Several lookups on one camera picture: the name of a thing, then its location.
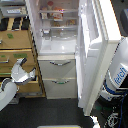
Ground white fridge top door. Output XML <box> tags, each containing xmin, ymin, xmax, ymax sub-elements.
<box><xmin>75</xmin><ymin>0</ymin><xmax>121</xmax><ymax>116</ymax></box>

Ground grey device on cabinet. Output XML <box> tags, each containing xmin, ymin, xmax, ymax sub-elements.
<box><xmin>0</xmin><ymin>6</ymin><xmax>27</xmax><ymax>17</ymax></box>

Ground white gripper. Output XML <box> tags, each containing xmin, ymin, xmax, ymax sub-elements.
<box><xmin>11</xmin><ymin>58</ymin><xmax>36</xmax><ymax>83</ymax></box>

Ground white blue robot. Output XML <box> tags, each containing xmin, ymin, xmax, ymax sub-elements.
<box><xmin>98</xmin><ymin>37</ymin><xmax>128</xmax><ymax>106</ymax></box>

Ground food items on shelf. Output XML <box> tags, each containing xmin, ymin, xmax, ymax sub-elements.
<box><xmin>39</xmin><ymin>0</ymin><xmax>78</xmax><ymax>28</ymax></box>

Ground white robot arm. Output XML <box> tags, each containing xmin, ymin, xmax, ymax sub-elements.
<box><xmin>0</xmin><ymin>58</ymin><xmax>36</xmax><ymax>111</ymax></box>

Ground fridge drawer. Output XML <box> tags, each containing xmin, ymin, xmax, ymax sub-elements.
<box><xmin>44</xmin><ymin>79</ymin><xmax>77</xmax><ymax>99</ymax></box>
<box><xmin>39</xmin><ymin>60</ymin><xmax>76</xmax><ymax>79</ymax></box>

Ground lower fridge drawer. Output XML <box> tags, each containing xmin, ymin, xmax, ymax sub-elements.
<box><xmin>44</xmin><ymin>79</ymin><xmax>77</xmax><ymax>99</ymax></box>

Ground upper fridge drawer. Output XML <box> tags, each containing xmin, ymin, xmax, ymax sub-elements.
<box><xmin>39</xmin><ymin>60</ymin><xmax>76</xmax><ymax>79</ymax></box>

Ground wooden drawer cabinet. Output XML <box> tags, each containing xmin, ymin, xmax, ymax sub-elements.
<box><xmin>0</xmin><ymin>17</ymin><xmax>45</xmax><ymax>97</ymax></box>

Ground white refrigerator body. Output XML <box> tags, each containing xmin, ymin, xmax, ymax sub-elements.
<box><xmin>25</xmin><ymin>0</ymin><xmax>79</xmax><ymax>99</ymax></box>

